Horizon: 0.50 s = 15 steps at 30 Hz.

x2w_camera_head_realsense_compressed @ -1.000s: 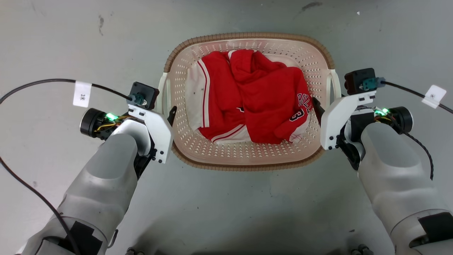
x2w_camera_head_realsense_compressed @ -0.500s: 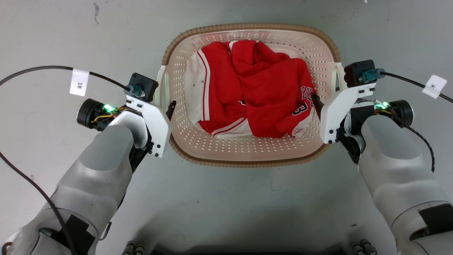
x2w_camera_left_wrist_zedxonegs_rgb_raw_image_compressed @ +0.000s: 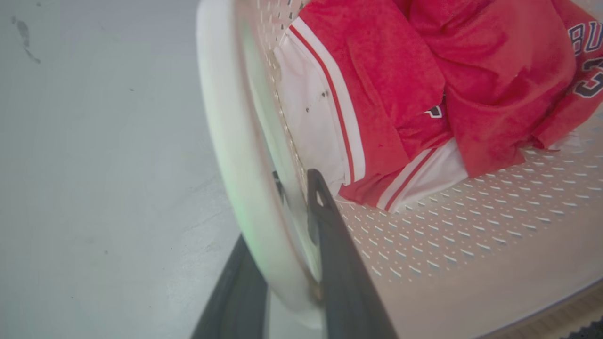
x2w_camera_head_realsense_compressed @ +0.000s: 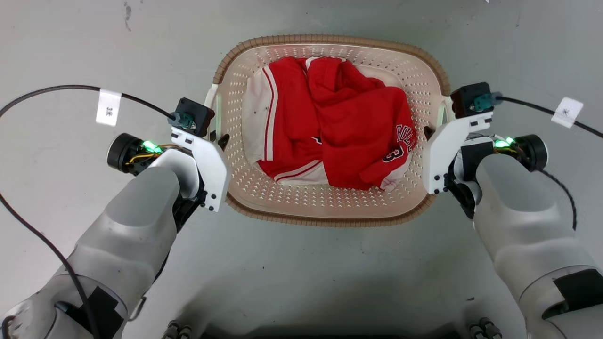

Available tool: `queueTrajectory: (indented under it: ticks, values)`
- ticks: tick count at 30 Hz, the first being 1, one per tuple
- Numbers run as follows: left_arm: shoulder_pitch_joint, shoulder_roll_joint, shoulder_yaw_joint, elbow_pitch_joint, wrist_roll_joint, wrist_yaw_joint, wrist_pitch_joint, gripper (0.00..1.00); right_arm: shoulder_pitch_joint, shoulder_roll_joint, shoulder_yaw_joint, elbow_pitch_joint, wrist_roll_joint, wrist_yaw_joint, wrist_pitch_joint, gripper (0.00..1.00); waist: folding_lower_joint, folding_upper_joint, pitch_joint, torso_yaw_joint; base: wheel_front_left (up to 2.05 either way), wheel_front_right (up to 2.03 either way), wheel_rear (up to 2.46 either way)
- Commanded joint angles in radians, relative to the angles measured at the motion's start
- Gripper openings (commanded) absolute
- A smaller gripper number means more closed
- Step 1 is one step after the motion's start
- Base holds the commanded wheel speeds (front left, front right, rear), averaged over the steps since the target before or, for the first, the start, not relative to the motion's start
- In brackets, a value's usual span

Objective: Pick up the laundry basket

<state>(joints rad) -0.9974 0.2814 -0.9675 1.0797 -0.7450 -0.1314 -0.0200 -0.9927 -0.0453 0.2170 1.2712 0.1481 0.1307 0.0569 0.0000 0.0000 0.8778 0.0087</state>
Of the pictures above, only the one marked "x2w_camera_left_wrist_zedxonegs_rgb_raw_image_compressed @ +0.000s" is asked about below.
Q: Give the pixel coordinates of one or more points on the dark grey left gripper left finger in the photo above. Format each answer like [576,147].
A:
[235,301]

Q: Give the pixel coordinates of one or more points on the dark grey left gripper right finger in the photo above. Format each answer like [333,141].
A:
[344,282]

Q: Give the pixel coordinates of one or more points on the white perforated plastic laundry basket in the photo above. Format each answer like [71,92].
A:
[471,263]

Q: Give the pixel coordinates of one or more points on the red and white sports jersey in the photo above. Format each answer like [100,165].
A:
[424,94]

